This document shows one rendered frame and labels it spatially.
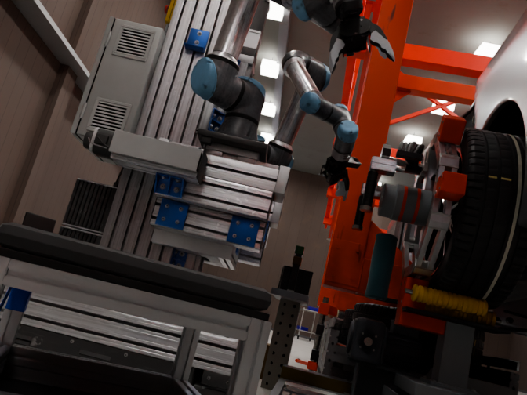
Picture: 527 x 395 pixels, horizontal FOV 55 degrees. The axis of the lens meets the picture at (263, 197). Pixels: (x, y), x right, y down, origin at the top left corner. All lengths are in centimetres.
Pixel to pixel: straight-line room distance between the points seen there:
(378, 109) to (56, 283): 217
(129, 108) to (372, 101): 128
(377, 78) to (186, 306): 219
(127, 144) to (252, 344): 98
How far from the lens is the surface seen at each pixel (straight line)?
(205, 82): 160
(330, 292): 431
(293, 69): 211
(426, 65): 576
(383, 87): 268
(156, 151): 151
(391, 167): 186
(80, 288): 63
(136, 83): 191
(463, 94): 499
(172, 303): 64
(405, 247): 220
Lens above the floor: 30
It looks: 13 degrees up
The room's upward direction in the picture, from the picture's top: 14 degrees clockwise
